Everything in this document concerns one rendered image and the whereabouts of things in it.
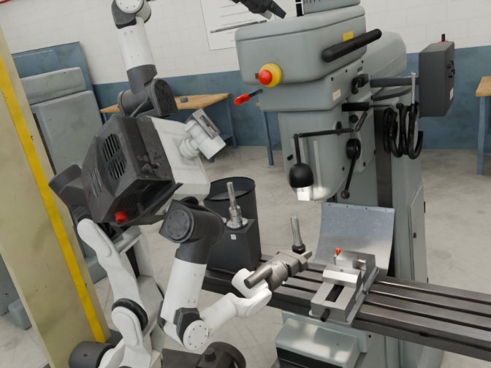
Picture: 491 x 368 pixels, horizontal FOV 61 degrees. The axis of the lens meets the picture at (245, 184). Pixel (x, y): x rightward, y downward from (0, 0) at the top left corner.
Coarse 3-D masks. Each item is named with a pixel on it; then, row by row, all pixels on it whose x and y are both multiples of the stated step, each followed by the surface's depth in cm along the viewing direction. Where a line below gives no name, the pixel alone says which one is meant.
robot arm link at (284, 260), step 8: (280, 256) 141; (288, 256) 140; (296, 256) 139; (272, 264) 134; (280, 264) 134; (288, 264) 136; (296, 264) 137; (304, 264) 137; (280, 272) 133; (288, 272) 137; (296, 272) 138; (280, 280) 133
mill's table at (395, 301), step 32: (224, 288) 176; (288, 288) 162; (384, 288) 153; (416, 288) 150; (448, 288) 147; (384, 320) 140; (416, 320) 136; (448, 320) 134; (480, 320) 131; (480, 352) 126
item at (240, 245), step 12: (228, 228) 176; (240, 228) 173; (252, 228) 177; (228, 240) 175; (240, 240) 173; (252, 240) 176; (216, 252) 180; (228, 252) 178; (240, 252) 175; (252, 252) 176; (216, 264) 183; (228, 264) 180; (240, 264) 178; (252, 264) 176
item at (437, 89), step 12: (432, 48) 134; (444, 48) 129; (420, 60) 132; (432, 60) 130; (444, 60) 128; (420, 72) 133; (432, 72) 131; (444, 72) 130; (420, 84) 134; (432, 84) 133; (444, 84) 131; (420, 96) 136; (432, 96) 134; (444, 96) 132; (420, 108) 137; (432, 108) 136; (444, 108) 134
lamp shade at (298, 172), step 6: (294, 168) 122; (300, 168) 121; (306, 168) 121; (294, 174) 121; (300, 174) 121; (306, 174) 121; (312, 174) 123; (294, 180) 122; (300, 180) 121; (306, 180) 121; (312, 180) 123; (294, 186) 122; (300, 186) 122; (306, 186) 122
